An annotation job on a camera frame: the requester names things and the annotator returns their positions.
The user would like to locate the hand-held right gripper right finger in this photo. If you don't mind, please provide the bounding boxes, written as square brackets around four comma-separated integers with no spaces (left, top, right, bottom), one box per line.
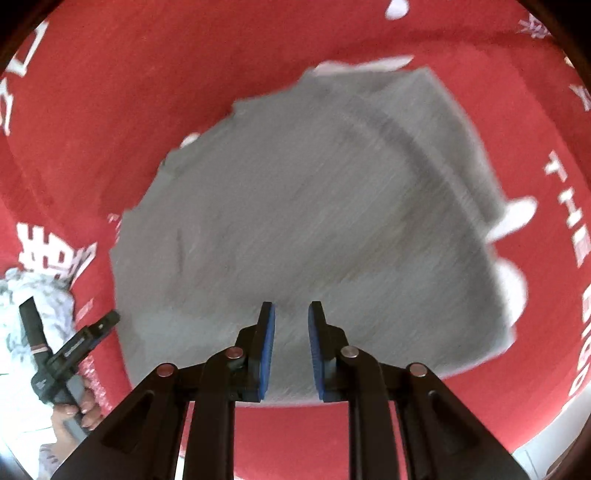
[308,301,532,480]

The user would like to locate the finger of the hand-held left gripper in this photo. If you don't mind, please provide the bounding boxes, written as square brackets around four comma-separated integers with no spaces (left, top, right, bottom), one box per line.
[48,310,121,371]
[19,297,49,365]

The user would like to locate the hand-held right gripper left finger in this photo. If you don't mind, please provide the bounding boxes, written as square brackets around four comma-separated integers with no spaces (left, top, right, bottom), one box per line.
[51,301,277,480]

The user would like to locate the grey knit sweater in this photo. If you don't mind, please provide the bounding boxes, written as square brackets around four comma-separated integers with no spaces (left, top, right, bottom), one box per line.
[110,58,518,407]

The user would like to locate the person's left forearm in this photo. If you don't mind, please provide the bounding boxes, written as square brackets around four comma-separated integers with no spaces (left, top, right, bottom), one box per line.
[38,425,89,478]

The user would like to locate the person's left hand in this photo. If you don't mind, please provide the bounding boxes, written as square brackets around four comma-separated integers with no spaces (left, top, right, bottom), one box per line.
[51,377,106,435]

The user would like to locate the white floral cloth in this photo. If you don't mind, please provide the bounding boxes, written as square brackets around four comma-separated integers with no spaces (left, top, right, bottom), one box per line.
[0,268,79,416]

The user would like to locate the red printed blanket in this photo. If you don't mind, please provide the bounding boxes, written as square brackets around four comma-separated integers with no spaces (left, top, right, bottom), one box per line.
[0,0,591,480]

